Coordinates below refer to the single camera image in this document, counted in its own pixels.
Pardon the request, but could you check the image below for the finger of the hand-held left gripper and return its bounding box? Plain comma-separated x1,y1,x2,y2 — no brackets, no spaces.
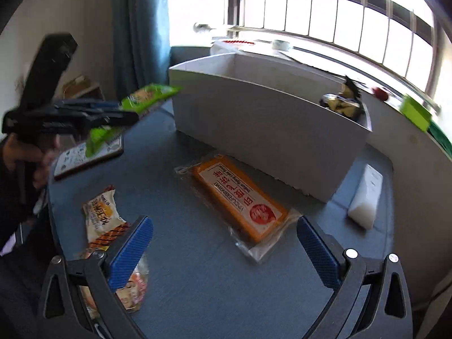
53,99,123,112
83,110,140,128

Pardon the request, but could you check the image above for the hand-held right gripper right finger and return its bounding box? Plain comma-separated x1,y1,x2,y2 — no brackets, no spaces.
297,215,414,339

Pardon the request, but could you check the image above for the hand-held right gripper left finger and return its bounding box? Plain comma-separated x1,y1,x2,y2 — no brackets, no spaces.
37,215,155,339

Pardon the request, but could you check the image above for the green packet with food picture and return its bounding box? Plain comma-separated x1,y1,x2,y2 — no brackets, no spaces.
86,84,183,157

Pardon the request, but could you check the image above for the round cake packet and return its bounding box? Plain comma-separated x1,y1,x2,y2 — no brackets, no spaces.
79,247,149,321

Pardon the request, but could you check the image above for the white and orange snack packet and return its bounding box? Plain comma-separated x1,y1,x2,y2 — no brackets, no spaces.
82,184,132,252

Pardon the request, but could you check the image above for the white cardboard box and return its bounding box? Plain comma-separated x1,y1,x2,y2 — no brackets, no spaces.
168,52,373,204

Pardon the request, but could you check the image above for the dark foil snack packet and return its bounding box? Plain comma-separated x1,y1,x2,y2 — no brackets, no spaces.
320,76,365,119

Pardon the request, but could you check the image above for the person's left hand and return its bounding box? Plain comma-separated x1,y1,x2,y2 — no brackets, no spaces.
3,136,61,190

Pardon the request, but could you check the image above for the doodle print board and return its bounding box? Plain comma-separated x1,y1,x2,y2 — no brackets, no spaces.
53,135,125,181

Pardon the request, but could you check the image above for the white plastic pack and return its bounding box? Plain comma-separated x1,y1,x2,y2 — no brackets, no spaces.
347,164,384,229

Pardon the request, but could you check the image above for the blue curtain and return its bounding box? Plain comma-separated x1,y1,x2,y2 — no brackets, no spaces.
111,0,178,95

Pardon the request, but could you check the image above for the green plastic bag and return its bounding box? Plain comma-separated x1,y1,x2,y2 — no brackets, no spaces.
427,122,452,158

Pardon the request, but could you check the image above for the green round tub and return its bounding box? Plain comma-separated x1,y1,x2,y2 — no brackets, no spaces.
400,94,433,132

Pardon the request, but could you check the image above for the metal window guard rail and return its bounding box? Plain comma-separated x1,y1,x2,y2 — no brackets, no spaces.
193,0,446,114

